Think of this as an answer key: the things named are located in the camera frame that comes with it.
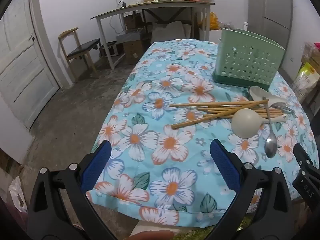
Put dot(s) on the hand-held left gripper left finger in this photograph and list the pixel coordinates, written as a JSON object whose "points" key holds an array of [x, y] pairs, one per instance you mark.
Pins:
{"points": [[98, 162]]}

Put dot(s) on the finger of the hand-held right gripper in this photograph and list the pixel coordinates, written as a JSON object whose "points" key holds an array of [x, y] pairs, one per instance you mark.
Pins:
{"points": [[300, 152]]}

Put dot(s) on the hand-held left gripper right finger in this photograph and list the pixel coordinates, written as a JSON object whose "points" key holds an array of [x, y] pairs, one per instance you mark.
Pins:
{"points": [[222, 162]]}

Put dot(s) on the beige plastic ladle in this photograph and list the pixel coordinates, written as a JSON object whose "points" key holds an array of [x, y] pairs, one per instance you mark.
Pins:
{"points": [[243, 122]]}

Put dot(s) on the pile of bamboo chopsticks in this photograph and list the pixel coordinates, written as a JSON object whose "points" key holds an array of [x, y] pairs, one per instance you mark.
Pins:
{"points": [[212, 104]]}

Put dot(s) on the white plastic serving spoon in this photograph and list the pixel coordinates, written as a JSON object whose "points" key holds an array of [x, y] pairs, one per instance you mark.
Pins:
{"points": [[258, 93]]}

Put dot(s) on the green plastic utensil basket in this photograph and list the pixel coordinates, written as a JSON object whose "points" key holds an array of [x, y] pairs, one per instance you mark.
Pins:
{"points": [[250, 65]]}

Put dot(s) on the person's left hand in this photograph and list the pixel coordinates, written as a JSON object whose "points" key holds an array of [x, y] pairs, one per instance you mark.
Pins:
{"points": [[152, 236]]}

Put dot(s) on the yellow green rice bag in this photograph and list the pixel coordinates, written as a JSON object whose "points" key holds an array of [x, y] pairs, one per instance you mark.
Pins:
{"points": [[305, 80]]}

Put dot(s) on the floral tablecloth table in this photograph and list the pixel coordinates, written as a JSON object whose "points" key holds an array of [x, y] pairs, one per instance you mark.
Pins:
{"points": [[162, 105]]}

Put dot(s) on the clear plastic bag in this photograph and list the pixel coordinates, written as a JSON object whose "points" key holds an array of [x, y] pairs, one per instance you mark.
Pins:
{"points": [[17, 195]]}

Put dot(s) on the wooden chair with dark seat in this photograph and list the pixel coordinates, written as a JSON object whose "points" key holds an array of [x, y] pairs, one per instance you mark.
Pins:
{"points": [[82, 48]]}

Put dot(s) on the large cardboard box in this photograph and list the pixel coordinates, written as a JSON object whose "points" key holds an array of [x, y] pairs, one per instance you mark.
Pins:
{"points": [[132, 51]]}

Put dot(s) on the white panelled door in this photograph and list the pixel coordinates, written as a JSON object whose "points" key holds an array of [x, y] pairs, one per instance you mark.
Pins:
{"points": [[22, 67]]}

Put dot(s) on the yellow plastic bag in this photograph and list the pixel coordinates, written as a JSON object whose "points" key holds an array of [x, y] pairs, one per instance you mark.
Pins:
{"points": [[213, 21]]}

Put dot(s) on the grey pillow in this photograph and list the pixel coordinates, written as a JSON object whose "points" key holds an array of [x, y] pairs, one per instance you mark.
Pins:
{"points": [[166, 31]]}

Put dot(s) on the small cardboard box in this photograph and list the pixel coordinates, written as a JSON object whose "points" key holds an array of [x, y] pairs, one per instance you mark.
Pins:
{"points": [[132, 21]]}

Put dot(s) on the grey refrigerator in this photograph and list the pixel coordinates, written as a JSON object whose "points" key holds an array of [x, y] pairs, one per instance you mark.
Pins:
{"points": [[272, 5]]}

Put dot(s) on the grey desk with white legs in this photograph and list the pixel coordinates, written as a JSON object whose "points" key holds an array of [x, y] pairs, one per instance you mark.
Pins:
{"points": [[150, 6]]}

